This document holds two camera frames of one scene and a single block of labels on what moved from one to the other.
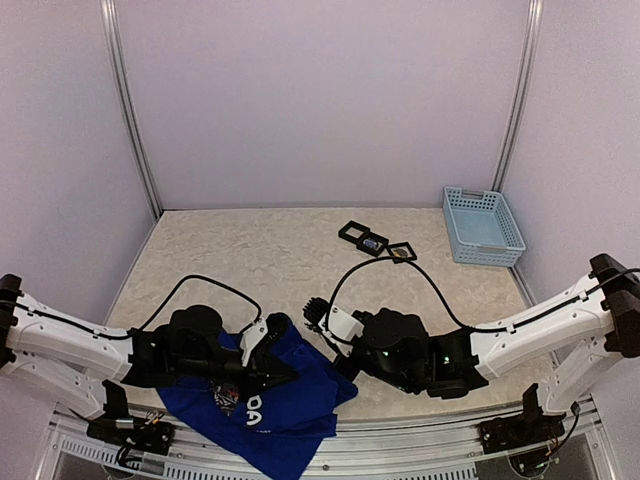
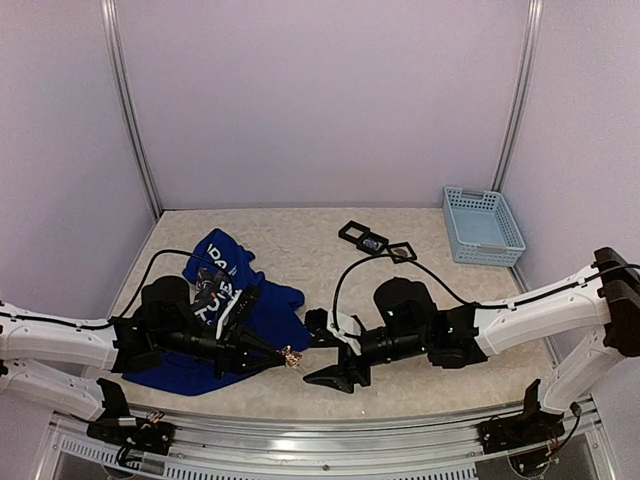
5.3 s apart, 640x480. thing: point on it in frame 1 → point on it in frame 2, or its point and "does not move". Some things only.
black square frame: x=401 y=259 does not move
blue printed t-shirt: x=278 y=426 → x=217 y=272
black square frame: x=352 y=224 does not move
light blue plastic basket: x=481 y=229 does not move
